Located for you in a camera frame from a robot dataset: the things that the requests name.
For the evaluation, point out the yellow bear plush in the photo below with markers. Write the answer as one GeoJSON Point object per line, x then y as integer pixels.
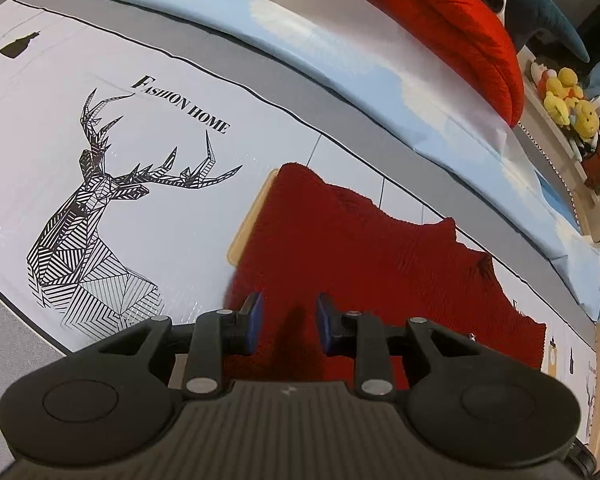
{"type": "Point", "coordinates": [587, 117]}

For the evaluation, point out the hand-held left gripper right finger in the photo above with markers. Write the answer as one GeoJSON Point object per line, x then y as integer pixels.
{"type": "Point", "coordinates": [324, 325]}

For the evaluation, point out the blue shark plush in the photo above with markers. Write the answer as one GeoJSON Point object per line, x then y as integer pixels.
{"type": "Point", "coordinates": [540, 15]}

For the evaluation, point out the yellow duck plush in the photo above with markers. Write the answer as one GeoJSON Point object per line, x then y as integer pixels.
{"type": "Point", "coordinates": [560, 105]}

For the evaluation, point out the grey deer print bedsheet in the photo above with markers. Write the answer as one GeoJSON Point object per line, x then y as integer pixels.
{"type": "Point", "coordinates": [130, 60]}

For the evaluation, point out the red folded blanket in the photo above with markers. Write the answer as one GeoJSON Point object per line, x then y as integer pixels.
{"type": "Point", "coordinates": [455, 25]}

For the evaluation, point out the light blue sheet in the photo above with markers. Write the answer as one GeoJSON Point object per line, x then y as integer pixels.
{"type": "Point", "coordinates": [330, 50]}

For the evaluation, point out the yellow plush toys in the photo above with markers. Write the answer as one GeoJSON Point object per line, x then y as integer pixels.
{"type": "Point", "coordinates": [532, 120]}

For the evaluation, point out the dark red knit sweater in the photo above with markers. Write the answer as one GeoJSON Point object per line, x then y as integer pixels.
{"type": "Point", "coordinates": [380, 260]}

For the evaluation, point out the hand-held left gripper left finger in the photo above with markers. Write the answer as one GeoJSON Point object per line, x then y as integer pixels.
{"type": "Point", "coordinates": [254, 320]}

